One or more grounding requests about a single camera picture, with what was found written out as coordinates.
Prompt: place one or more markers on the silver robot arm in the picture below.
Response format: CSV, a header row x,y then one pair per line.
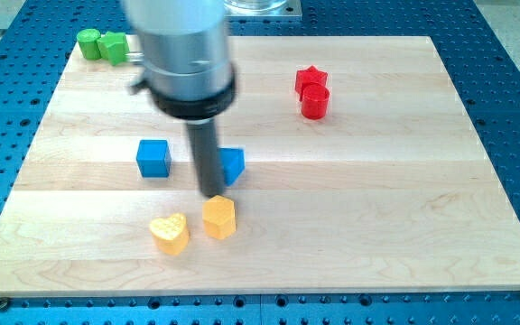
x,y
185,56

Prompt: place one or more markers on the blue triangle block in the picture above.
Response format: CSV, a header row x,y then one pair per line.
x,y
233,163

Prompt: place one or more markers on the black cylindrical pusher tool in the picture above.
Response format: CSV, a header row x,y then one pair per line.
x,y
206,157

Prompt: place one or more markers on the yellow pentagon block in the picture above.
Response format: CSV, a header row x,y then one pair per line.
x,y
219,217

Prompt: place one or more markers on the red cylinder block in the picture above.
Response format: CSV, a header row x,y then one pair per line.
x,y
315,100

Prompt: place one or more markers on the wooden board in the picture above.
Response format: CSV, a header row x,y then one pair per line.
x,y
392,191

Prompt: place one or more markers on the red star block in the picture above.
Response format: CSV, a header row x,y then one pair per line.
x,y
311,75

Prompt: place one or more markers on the blue cube block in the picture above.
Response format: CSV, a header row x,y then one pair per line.
x,y
153,158

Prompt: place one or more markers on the yellow heart block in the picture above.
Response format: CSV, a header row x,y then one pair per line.
x,y
171,235

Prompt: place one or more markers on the green star block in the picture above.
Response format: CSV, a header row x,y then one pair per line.
x,y
113,47

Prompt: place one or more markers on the green cylinder block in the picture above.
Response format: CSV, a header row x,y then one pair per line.
x,y
87,40

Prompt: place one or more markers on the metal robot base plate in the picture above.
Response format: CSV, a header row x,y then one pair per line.
x,y
259,10

